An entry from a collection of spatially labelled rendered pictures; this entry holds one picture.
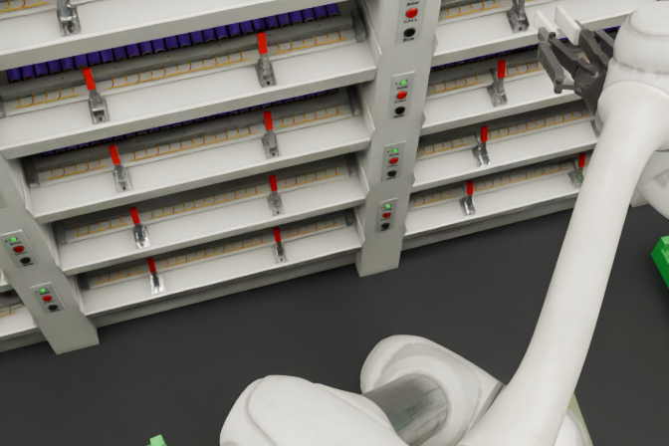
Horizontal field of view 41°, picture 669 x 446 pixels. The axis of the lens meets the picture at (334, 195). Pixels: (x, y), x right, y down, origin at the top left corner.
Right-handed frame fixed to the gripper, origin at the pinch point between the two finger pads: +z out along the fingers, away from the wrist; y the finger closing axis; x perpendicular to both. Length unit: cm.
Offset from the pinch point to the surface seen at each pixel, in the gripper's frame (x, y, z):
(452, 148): -45, -5, 26
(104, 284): -63, -81, 30
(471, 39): -7.9, -8.6, 11.9
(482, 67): -21.9, -1.8, 21.5
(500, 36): -8.2, -3.6, 11.4
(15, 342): -78, -103, 32
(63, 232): -42, -84, 25
